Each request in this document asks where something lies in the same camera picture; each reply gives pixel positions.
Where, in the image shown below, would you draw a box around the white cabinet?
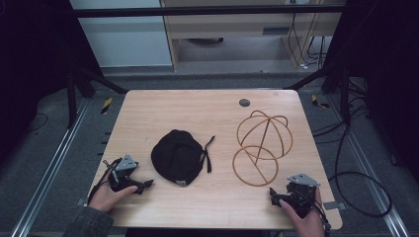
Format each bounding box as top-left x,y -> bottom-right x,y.
68,0 -> 174,69

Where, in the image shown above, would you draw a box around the black metal stand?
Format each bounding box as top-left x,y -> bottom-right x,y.
64,63 -> 128,130
282,62 -> 353,125

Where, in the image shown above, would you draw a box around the black cap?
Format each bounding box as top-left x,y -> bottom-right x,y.
150,128 -> 216,188

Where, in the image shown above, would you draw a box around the person's right hand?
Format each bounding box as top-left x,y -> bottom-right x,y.
279,189 -> 326,237

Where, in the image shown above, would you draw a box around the black cables under desk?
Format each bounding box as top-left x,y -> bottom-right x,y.
287,12 -> 328,71

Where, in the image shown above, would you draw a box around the hand-held gripper cable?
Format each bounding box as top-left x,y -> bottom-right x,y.
86,157 -> 124,205
310,197 -> 332,237

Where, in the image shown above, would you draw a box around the black yellow floor tape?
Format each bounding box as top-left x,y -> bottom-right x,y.
100,97 -> 114,116
310,94 -> 331,110

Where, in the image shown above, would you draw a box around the aluminium floor rail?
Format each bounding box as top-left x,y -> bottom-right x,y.
327,95 -> 411,237
9,98 -> 91,237

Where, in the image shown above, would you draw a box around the left hand-held gripper cable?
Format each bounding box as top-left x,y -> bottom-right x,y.
86,157 -> 124,205

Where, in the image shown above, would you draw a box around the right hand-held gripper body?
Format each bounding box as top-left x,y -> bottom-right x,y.
286,173 -> 321,219

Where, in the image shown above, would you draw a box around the dark curtain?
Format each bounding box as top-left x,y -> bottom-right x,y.
0,0 -> 105,166
320,0 -> 419,186

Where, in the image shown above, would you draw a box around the black floor cable loop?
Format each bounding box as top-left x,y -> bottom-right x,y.
310,113 -> 393,219

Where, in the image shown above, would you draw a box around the wire hat stand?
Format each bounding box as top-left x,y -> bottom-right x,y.
231,110 -> 294,188

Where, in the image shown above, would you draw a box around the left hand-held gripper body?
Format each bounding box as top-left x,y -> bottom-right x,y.
108,153 -> 140,194

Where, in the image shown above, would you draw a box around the person's left hand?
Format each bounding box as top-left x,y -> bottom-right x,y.
87,168 -> 139,213

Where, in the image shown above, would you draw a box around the black horizontal bar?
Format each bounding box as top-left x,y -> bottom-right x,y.
70,4 -> 348,20

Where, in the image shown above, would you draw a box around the right hand-held gripper cable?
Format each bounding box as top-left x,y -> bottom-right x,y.
310,197 -> 332,237

